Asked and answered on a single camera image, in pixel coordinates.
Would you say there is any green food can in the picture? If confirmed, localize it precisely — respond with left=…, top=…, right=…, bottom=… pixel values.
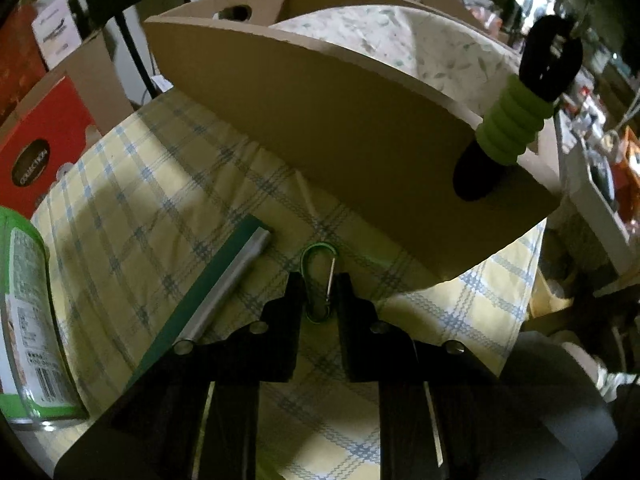
left=0, top=206, right=91, bottom=428

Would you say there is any white pink box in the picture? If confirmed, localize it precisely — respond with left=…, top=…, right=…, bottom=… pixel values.
left=31, top=0, right=82, bottom=71

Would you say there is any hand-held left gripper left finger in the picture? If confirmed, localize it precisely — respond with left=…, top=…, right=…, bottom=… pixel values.
left=55, top=272, right=306, bottom=480

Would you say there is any dark green book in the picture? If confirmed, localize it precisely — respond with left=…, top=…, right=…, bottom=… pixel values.
left=125, top=214, right=273, bottom=391

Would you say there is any silver metal tube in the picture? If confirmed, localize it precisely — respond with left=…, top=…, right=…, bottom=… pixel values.
left=174, top=227, right=273, bottom=356

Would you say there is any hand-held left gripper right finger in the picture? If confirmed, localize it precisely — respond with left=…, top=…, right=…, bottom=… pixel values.
left=334, top=272, right=583, bottom=480

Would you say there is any green carabiner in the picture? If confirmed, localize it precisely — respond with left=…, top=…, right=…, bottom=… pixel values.
left=300, top=243, right=338, bottom=323

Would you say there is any red box with black oval label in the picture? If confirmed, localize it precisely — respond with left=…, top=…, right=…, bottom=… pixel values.
left=0, top=74, right=101, bottom=221

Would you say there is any brown cardboard piece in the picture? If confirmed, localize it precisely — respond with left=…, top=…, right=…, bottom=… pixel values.
left=420, top=0, right=486, bottom=31

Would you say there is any brown cardboard box with handle hole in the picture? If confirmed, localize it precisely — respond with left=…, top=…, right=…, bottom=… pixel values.
left=142, top=0, right=563, bottom=281

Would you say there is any white speckled cloth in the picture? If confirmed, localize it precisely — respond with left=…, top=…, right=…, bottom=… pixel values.
left=270, top=4, right=523, bottom=126

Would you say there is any green black hand grip exerciser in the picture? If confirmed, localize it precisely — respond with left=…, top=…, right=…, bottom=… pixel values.
left=451, top=14, right=585, bottom=202

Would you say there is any white storage tray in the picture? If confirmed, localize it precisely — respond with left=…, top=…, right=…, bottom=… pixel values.
left=555, top=110, right=640, bottom=271

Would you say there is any yellow plaid tablecloth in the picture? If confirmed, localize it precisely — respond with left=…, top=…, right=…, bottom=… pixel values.
left=30, top=87, right=546, bottom=480

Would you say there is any large plain cardboard box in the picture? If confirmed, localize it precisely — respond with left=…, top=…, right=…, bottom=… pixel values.
left=47, top=30, right=136, bottom=133

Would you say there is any red gift bag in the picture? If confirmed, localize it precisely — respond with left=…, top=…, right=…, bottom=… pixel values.
left=0, top=5, right=48, bottom=126

